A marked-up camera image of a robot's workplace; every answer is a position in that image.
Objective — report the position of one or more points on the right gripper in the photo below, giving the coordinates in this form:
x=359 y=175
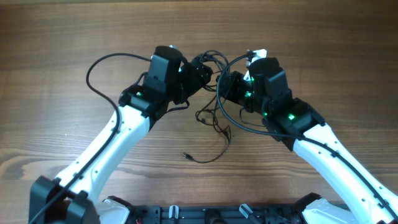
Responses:
x=227 y=86

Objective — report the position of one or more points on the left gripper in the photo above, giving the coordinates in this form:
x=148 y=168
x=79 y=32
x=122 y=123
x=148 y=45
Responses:
x=196 y=74

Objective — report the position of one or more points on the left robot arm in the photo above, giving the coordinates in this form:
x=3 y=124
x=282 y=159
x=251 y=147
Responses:
x=72 y=196

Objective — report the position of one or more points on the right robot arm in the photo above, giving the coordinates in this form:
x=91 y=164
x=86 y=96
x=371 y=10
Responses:
x=264 y=90

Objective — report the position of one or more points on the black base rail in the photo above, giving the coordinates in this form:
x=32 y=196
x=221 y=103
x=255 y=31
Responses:
x=266 y=214

